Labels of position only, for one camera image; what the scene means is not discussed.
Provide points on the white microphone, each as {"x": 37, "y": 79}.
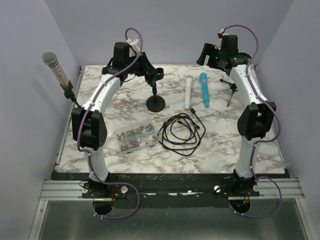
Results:
{"x": 188, "y": 90}

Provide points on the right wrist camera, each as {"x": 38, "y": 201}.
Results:
{"x": 222, "y": 33}

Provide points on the clear plastic screw box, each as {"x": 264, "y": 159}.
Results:
{"x": 131, "y": 132}

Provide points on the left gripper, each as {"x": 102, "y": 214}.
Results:
{"x": 146, "y": 66}

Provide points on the blue microphone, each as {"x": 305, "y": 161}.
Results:
{"x": 205, "y": 91}

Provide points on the black round-base mic stand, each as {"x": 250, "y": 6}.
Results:
{"x": 155, "y": 103}

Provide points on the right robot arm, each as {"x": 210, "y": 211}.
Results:
{"x": 258, "y": 114}

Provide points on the black tripod shock-mount stand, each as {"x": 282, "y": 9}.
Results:
{"x": 233, "y": 86}

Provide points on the black desk mic stand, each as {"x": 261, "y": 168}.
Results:
{"x": 69, "y": 94}

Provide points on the glitter silver microphone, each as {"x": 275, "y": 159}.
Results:
{"x": 51, "y": 60}

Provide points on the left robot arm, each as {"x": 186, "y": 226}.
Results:
{"x": 88, "y": 126}

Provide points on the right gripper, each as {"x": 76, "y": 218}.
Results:
{"x": 208, "y": 50}

